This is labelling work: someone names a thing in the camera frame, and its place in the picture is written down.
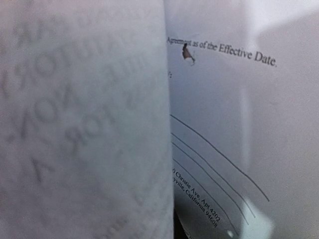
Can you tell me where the white signature page sheet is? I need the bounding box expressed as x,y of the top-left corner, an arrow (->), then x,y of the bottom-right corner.
164,0 -> 319,239

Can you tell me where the white text page sheet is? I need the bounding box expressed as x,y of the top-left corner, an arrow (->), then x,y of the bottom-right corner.
0,0 -> 174,239

